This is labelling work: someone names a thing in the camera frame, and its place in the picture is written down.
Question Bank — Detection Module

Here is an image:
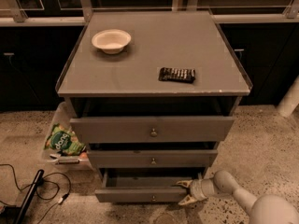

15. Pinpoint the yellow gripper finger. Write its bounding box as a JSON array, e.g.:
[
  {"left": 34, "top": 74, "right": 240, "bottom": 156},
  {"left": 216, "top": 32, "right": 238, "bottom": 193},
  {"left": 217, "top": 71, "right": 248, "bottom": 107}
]
[
  {"left": 178, "top": 194, "right": 197, "bottom": 206},
  {"left": 176, "top": 180, "right": 192, "bottom": 189}
]

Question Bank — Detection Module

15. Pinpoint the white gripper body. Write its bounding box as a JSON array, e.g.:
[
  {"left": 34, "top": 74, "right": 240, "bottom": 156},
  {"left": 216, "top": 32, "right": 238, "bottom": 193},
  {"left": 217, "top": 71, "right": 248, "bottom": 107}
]
[{"left": 190, "top": 179, "right": 215, "bottom": 201}]

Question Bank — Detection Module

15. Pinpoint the grey bottom drawer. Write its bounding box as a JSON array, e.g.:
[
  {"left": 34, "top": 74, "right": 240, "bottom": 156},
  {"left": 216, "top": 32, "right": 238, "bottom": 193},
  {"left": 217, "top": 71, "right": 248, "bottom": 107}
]
[{"left": 95, "top": 168, "right": 205, "bottom": 203}]

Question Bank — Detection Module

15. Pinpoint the grey drawer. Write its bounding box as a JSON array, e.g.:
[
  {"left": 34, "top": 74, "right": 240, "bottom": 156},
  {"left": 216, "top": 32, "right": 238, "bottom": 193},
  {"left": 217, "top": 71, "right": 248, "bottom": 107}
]
[
  {"left": 95, "top": 168, "right": 205, "bottom": 203},
  {"left": 70, "top": 116, "right": 234, "bottom": 143},
  {"left": 88, "top": 150, "right": 218, "bottom": 168}
]

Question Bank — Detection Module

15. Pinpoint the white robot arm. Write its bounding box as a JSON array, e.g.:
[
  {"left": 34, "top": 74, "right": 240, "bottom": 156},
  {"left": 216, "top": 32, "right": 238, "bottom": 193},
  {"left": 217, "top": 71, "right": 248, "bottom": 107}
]
[{"left": 177, "top": 170, "right": 299, "bottom": 224}]

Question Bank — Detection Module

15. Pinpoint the grey middle drawer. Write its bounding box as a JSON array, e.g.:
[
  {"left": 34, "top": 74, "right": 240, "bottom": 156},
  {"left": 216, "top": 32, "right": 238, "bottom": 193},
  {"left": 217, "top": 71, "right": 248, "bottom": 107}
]
[{"left": 88, "top": 150, "right": 218, "bottom": 168}]

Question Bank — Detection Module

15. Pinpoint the grey top drawer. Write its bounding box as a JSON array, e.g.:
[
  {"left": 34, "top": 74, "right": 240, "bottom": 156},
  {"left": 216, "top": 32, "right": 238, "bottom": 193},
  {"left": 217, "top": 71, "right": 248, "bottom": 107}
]
[{"left": 70, "top": 116, "right": 234, "bottom": 143}]

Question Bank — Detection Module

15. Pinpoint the grey drawer cabinet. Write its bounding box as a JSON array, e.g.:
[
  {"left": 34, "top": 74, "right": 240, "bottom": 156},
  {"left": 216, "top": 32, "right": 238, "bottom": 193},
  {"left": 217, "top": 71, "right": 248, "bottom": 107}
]
[{"left": 55, "top": 10, "right": 253, "bottom": 189}]

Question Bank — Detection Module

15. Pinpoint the dark snack bar wrapper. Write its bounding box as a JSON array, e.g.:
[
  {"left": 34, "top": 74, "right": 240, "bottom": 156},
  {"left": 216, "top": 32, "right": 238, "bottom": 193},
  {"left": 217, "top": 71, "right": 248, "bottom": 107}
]
[{"left": 158, "top": 67, "right": 195, "bottom": 84}]

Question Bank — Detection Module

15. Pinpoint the clear plastic bin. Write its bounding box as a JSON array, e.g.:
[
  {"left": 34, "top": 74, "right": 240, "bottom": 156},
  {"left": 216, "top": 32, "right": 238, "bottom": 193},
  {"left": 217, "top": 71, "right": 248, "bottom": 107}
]
[{"left": 40, "top": 102, "right": 92, "bottom": 172}]

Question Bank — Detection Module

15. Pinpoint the green chip bag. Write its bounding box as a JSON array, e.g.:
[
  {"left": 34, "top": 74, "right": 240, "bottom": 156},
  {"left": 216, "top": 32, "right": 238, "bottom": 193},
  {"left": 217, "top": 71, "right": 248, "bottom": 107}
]
[{"left": 45, "top": 123, "right": 86, "bottom": 156}]

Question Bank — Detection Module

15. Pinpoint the black bar on floor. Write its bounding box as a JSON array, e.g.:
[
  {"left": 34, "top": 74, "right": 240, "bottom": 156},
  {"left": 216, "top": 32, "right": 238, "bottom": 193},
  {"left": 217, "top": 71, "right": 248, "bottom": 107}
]
[{"left": 13, "top": 169, "right": 44, "bottom": 224}]

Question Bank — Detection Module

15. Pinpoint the white paper bowl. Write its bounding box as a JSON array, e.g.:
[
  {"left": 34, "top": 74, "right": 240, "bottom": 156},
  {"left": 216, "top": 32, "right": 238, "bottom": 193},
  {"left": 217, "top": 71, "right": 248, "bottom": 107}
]
[{"left": 92, "top": 29, "right": 132, "bottom": 54}]

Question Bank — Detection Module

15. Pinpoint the metal window railing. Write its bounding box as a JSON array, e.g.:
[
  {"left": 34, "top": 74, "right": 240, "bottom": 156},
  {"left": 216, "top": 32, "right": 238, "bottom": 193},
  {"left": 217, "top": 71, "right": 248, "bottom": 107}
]
[{"left": 1, "top": 0, "right": 299, "bottom": 26}]

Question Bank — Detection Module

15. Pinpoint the white cylindrical post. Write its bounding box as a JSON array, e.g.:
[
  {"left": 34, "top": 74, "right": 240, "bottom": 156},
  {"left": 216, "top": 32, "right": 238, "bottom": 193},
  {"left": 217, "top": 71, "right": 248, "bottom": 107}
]
[{"left": 277, "top": 76, "right": 299, "bottom": 118}]

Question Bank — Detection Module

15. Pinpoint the black floor cable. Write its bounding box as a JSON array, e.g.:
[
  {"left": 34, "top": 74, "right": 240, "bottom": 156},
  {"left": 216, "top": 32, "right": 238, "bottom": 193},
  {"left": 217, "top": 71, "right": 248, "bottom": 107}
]
[{"left": 0, "top": 163, "right": 73, "bottom": 224}]

